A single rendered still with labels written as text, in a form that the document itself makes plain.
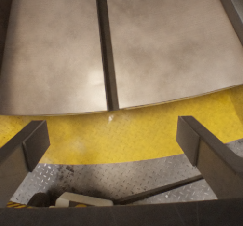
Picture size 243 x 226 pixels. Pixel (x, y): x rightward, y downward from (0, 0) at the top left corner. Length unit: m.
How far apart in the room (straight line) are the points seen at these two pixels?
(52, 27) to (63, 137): 0.56
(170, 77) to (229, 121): 0.50
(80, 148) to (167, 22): 0.74
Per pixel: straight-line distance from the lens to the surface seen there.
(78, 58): 0.70
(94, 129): 0.96
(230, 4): 0.78
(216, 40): 0.74
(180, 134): 0.16
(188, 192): 1.03
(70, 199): 0.94
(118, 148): 0.94
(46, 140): 0.17
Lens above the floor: 0.93
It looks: 82 degrees down
